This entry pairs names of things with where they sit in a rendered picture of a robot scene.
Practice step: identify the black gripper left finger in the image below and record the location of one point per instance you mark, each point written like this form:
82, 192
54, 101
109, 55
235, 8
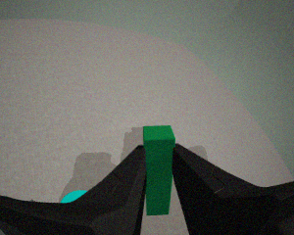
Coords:
112, 207

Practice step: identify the green rectangular post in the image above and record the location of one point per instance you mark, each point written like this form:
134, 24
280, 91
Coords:
159, 142

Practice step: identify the cyan circle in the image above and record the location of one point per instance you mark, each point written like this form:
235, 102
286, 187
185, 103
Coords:
72, 196

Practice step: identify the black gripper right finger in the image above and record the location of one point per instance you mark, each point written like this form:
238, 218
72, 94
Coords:
217, 203

